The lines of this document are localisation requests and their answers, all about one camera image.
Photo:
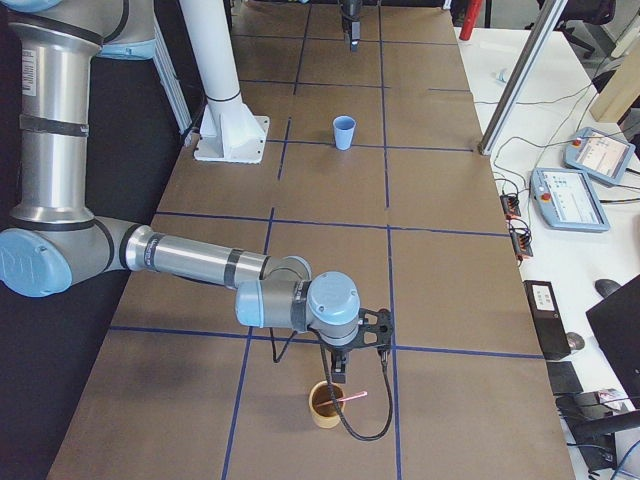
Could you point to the blue ribbed cup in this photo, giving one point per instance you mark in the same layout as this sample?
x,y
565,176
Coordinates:
x,y
343,129

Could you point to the far orange black connector hub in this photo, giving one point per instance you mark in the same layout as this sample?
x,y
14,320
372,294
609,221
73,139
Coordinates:
x,y
511,206

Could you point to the red cylinder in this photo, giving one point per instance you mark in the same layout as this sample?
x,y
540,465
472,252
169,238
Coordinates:
x,y
472,12

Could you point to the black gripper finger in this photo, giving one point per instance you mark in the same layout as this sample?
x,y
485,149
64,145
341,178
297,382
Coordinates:
x,y
353,34
339,375

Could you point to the light wooden board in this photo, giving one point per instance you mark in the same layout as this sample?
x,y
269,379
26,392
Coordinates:
x,y
620,92

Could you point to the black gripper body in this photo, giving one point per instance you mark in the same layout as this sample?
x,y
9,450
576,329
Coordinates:
x,y
338,349

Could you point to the near teach pendant tablet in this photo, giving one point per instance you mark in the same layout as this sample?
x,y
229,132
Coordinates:
x,y
567,200

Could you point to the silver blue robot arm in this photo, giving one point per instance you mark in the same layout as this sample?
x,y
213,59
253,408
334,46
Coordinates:
x,y
54,241

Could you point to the orange black connector hub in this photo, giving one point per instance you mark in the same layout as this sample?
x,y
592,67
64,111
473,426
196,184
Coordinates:
x,y
511,206
521,242

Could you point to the black box with label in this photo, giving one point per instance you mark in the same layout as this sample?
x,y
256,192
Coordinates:
x,y
546,319

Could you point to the black computer monitor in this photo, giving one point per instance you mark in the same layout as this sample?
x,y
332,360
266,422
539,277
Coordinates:
x,y
615,324

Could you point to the aluminium frame post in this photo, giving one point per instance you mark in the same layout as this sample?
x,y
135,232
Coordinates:
x,y
543,27

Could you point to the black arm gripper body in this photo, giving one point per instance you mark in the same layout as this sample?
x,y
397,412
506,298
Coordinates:
x,y
351,10

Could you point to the black computer mouse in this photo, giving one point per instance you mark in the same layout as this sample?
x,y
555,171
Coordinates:
x,y
606,287

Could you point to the near orange black connector hub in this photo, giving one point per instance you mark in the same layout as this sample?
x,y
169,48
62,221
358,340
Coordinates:
x,y
521,242

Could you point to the teach pendant tablet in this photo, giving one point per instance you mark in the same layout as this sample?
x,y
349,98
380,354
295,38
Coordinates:
x,y
604,157
567,200

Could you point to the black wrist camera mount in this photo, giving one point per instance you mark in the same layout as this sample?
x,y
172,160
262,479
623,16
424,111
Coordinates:
x,y
375,330

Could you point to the yellow wooden cup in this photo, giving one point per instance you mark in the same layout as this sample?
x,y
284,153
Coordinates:
x,y
321,407

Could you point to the black flat pad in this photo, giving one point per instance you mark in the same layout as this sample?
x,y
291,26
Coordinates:
x,y
563,378

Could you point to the far teach pendant tablet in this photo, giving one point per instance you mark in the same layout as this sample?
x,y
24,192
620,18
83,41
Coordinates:
x,y
604,157

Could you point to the white pillar with base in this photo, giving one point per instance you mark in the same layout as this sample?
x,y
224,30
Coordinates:
x,y
229,131

